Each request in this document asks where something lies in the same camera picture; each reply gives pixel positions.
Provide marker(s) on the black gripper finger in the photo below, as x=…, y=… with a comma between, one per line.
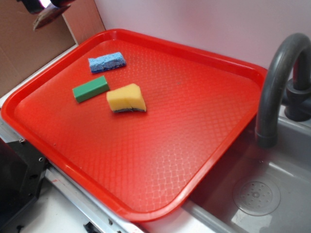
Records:
x=37, y=6

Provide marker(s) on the green rectangular block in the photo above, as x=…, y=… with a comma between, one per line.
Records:
x=90, y=89

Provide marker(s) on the yellow sponge with grey base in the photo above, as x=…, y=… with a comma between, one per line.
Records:
x=127, y=98

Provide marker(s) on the brown wood chip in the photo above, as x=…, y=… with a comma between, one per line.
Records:
x=48, y=15

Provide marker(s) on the grey curved faucet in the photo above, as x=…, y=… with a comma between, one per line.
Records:
x=288, y=83

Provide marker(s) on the blue sponge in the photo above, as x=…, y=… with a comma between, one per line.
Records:
x=106, y=62

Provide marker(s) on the brown cardboard panel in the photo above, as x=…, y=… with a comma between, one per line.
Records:
x=24, y=51

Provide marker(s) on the grey plastic sink basin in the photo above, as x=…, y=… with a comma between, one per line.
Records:
x=256, y=190

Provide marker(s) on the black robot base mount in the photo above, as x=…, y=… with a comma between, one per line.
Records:
x=22, y=169

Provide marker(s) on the red plastic tray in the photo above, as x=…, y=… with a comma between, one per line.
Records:
x=141, y=165

